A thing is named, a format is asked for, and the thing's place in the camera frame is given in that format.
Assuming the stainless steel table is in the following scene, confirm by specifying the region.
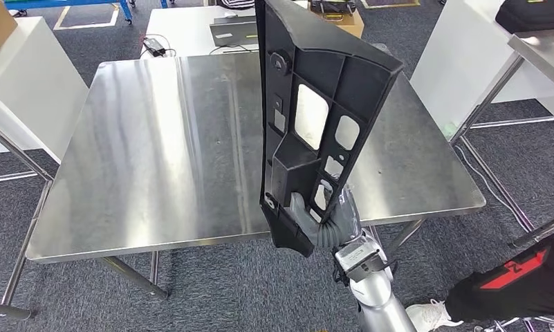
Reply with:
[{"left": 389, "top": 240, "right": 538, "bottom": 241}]
[
  {"left": 0, "top": 116, "right": 54, "bottom": 322},
  {"left": 450, "top": 27, "right": 554, "bottom": 250}
]

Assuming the grey laptop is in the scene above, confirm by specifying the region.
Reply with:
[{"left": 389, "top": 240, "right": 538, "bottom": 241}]
[{"left": 209, "top": 16, "right": 260, "bottom": 48}]

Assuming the stainless steel workbench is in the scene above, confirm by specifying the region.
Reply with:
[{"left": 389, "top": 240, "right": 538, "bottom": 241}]
[{"left": 25, "top": 43, "right": 488, "bottom": 301}]

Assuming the person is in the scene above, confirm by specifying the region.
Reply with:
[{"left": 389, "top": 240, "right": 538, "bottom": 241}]
[{"left": 405, "top": 228, "right": 554, "bottom": 332}]

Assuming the white desk block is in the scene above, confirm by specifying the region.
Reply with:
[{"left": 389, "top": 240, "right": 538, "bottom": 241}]
[
  {"left": 409, "top": 0, "right": 554, "bottom": 138},
  {"left": 0, "top": 16, "right": 90, "bottom": 165}
]

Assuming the black plastic plate bracket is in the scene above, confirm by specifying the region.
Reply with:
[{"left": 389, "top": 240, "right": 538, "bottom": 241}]
[{"left": 255, "top": 0, "right": 405, "bottom": 259}]

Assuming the black bag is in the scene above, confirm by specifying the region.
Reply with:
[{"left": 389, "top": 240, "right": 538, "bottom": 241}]
[{"left": 495, "top": 0, "right": 554, "bottom": 34}]

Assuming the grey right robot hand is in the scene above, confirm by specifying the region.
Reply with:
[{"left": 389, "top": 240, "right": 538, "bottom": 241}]
[{"left": 289, "top": 185, "right": 363, "bottom": 245}]

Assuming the blue steel shelf rack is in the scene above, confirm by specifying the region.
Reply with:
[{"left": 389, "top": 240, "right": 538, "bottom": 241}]
[{"left": 3, "top": 0, "right": 170, "bottom": 24}]

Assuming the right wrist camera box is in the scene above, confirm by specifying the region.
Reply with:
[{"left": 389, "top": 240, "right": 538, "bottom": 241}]
[{"left": 333, "top": 240, "right": 384, "bottom": 284}]

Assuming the black power adapter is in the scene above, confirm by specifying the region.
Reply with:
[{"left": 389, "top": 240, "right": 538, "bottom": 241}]
[{"left": 143, "top": 36, "right": 167, "bottom": 58}]

